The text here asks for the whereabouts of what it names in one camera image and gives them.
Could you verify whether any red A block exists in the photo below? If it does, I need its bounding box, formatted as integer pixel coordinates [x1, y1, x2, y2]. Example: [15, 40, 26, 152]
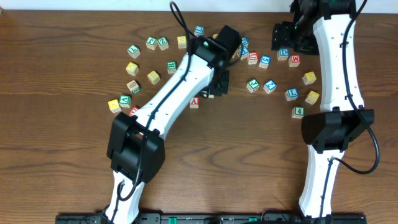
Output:
[189, 96, 199, 109]

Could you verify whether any blue 2 block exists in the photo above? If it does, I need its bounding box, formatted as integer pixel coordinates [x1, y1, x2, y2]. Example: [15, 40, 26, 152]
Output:
[263, 80, 277, 94]

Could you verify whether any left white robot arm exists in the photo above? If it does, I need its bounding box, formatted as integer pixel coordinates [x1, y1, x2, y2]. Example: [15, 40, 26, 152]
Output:
[101, 26, 241, 223]

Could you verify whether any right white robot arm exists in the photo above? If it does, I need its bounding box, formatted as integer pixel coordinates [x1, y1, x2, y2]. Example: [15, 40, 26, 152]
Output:
[272, 0, 380, 223]

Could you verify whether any blue D block right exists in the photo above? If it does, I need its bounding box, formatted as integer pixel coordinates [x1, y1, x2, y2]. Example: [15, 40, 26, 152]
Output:
[277, 48, 289, 61]

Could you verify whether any blue d block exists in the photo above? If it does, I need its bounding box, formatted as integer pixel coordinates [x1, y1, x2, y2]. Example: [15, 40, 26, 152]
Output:
[241, 37, 249, 47]
[277, 48, 289, 61]

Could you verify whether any red M block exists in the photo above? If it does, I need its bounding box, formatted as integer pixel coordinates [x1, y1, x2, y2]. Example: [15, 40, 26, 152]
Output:
[289, 55, 301, 68]

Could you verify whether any green J block right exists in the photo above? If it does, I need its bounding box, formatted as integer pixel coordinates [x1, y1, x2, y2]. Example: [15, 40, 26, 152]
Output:
[246, 78, 260, 93]

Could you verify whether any red U block centre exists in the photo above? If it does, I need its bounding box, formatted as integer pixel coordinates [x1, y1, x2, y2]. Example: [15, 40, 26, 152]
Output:
[247, 52, 259, 65]

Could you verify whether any red u block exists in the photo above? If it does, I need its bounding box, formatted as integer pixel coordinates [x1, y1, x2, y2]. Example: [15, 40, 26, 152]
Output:
[247, 52, 259, 65]
[129, 106, 139, 116]

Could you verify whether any yellow block right upper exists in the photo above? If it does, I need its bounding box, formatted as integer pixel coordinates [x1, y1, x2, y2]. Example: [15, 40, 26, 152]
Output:
[302, 72, 317, 85]

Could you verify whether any blue 5 block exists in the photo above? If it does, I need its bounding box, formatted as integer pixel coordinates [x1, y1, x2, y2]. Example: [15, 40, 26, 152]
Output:
[259, 55, 271, 68]

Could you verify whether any blue D block centre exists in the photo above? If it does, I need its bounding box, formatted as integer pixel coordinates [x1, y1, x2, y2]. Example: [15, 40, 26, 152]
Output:
[241, 37, 249, 47]

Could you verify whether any green R block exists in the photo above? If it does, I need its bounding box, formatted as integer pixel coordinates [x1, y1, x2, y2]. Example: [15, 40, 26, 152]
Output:
[167, 61, 177, 74]

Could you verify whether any blue L block top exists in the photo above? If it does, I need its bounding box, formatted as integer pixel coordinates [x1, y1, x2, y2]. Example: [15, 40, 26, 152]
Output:
[194, 26, 205, 37]

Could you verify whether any blue l block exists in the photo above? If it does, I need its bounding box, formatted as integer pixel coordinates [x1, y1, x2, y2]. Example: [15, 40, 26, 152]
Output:
[194, 26, 205, 37]
[285, 88, 299, 101]

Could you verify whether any blue L block right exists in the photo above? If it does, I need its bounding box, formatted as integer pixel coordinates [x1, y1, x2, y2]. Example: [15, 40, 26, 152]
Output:
[285, 88, 299, 101]

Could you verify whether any yellow S block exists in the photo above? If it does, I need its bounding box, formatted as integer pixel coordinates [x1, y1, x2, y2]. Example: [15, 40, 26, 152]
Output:
[177, 36, 187, 49]

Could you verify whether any yellow C block right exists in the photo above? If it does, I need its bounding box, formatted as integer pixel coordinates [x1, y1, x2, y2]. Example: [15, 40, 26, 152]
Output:
[305, 90, 320, 105]

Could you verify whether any yellow c block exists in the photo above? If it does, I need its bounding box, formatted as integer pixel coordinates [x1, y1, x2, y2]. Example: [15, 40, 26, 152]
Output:
[305, 90, 320, 105]
[126, 62, 139, 76]

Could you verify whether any yellow tilted block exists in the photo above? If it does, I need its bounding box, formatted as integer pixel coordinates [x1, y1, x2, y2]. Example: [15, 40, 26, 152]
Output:
[147, 70, 160, 85]

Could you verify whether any green Z block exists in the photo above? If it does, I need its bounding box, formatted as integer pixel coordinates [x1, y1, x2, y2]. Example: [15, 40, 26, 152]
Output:
[157, 37, 169, 50]

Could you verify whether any green 4 block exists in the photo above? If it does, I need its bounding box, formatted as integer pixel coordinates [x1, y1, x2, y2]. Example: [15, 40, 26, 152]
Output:
[292, 106, 305, 119]

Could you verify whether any pineapple picture block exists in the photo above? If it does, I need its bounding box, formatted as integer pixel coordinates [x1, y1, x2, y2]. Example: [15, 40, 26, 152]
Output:
[126, 80, 141, 95]

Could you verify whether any red U block left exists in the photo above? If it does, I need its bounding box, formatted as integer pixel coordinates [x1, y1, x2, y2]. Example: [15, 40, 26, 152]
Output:
[129, 106, 139, 116]

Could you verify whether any green L block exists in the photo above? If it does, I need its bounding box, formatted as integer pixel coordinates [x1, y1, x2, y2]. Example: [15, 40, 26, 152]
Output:
[127, 45, 141, 58]

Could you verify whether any green V block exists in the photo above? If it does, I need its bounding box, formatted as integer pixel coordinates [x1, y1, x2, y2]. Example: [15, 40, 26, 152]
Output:
[119, 95, 132, 108]

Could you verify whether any yellow K block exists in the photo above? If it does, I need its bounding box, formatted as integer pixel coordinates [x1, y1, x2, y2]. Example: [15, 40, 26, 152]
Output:
[108, 99, 122, 113]

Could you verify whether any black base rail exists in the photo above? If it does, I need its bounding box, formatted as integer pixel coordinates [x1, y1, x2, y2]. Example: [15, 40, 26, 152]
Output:
[55, 211, 368, 224]

